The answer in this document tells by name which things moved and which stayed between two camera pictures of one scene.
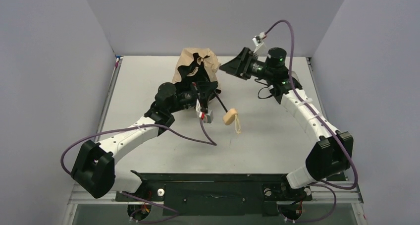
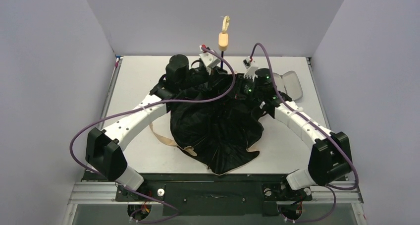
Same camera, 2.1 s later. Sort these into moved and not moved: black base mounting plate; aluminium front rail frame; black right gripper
Moved: black right gripper
Not moved: aluminium front rail frame; black base mounting plate
